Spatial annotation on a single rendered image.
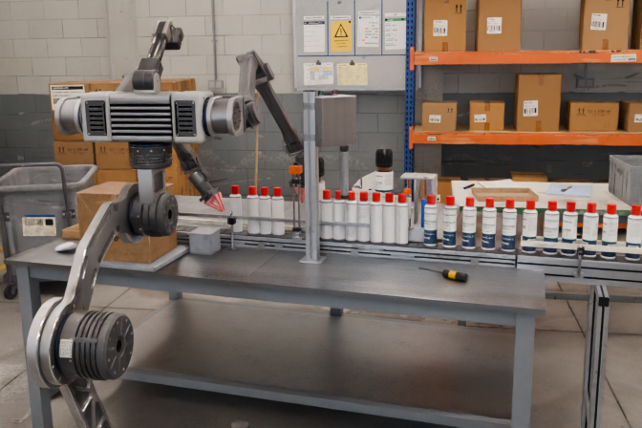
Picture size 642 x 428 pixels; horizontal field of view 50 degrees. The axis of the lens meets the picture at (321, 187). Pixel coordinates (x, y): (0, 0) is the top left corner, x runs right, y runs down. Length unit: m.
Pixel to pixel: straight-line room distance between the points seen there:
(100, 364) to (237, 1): 5.82
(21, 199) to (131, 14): 3.23
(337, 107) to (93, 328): 1.26
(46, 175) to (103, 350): 3.88
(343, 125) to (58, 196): 2.68
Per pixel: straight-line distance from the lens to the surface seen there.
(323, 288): 2.44
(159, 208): 2.24
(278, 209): 2.90
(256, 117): 2.32
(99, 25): 7.93
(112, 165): 6.30
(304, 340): 3.55
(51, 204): 4.94
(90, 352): 1.91
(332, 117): 2.64
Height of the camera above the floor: 1.65
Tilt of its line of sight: 11 degrees down
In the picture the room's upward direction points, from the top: 1 degrees counter-clockwise
